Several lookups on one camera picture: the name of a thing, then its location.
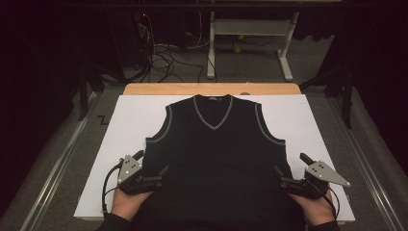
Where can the white paper work mat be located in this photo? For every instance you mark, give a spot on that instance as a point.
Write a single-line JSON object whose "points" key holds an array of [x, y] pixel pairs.
{"points": [[128, 128]]}

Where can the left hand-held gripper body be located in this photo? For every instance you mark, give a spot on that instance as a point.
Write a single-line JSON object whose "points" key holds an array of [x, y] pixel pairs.
{"points": [[128, 170]]}

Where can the white desk frame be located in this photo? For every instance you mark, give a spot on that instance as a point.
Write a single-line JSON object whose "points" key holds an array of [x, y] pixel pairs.
{"points": [[250, 27]]}

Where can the black stand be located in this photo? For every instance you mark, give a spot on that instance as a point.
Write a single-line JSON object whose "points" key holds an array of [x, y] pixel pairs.
{"points": [[347, 102], [84, 96]]}

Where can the aluminium rail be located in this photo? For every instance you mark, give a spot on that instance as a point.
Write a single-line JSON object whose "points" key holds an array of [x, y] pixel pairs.
{"points": [[369, 173], [54, 173]]}

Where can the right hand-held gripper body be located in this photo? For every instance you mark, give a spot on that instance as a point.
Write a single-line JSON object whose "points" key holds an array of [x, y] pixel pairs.
{"points": [[320, 171]]}

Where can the black computer tower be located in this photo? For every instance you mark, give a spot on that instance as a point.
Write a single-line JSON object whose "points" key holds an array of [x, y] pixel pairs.
{"points": [[128, 41]]}

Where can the wooden table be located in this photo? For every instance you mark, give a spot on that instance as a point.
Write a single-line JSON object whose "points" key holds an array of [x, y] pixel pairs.
{"points": [[160, 89]]}

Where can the person's left hand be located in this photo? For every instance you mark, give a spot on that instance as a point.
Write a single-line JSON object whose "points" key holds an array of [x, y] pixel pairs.
{"points": [[126, 203]]}

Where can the person's right hand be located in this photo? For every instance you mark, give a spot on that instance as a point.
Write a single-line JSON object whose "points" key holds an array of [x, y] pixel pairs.
{"points": [[316, 208]]}

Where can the black knit vest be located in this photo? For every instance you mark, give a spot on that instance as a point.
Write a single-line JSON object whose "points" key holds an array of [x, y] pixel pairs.
{"points": [[215, 166]]}

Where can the yellow tennis ball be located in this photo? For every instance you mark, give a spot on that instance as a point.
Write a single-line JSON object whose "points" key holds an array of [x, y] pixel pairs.
{"points": [[237, 49]]}

